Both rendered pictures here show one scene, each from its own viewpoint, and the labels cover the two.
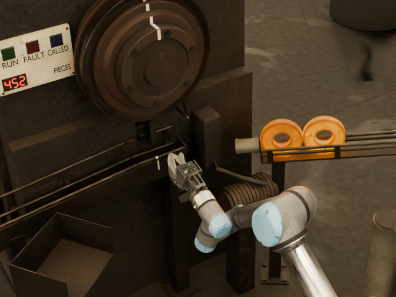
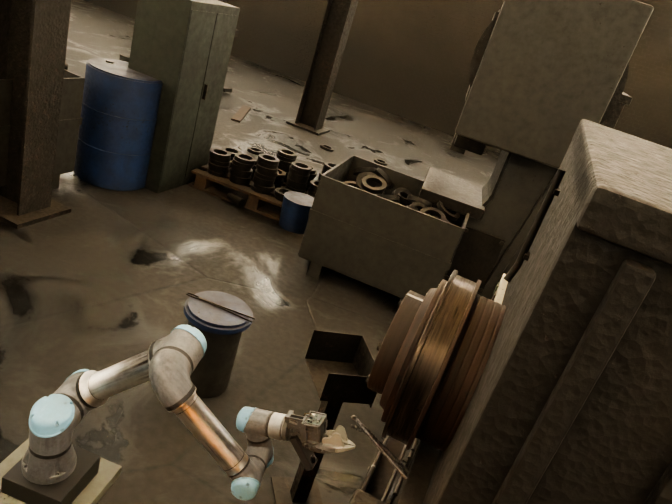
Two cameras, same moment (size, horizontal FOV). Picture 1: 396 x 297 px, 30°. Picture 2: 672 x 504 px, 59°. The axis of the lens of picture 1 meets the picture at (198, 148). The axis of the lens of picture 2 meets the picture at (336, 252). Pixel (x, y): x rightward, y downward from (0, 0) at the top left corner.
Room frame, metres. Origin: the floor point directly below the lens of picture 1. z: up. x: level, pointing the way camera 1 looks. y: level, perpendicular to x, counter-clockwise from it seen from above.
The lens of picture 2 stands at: (2.88, -1.04, 1.90)
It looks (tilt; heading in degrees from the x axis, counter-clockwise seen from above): 23 degrees down; 133
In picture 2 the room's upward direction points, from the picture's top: 18 degrees clockwise
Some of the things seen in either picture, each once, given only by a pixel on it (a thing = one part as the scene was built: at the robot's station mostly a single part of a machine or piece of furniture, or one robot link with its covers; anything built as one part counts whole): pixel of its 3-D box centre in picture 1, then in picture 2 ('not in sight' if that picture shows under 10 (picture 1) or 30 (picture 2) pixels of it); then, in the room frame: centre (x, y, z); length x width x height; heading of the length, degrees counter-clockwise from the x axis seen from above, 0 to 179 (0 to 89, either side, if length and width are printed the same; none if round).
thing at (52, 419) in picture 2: not in sight; (52, 422); (1.51, -0.51, 0.53); 0.13 x 0.12 x 0.14; 132
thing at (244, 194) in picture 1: (248, 233); not in sight; (2.23, -0.19, 0.27); 0.22 x 0.13 x 0.53; 119
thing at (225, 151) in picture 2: not in sight; (273, 176); (-1.17, 2.19, 0.22); 1.20 x 0.81 x 0.44; 34
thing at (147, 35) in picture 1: (158, 66); (395, 341); (2.10, 0.12, 1.11); 0.28 x 0.06 x 0.28; 119
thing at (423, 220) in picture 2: not in sight; (387, 230); (0.24, 2.23, 0.39); 1.03 x 0.83 x 0.79; 33
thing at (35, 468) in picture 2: not in sight; (50, 452); (1.51, -0.51, 0.42); 0.15 x 0.15 x 0.10
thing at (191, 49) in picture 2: not in sight; (177, 92); (-1.62, 1.36, 0.75); 0.70 x 0.48 x 1.50; 119
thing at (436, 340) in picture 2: (144, 54); (430, 357); (2.18, 0.16, 1.11); 0.47 x 0.06 x 0.47; 119
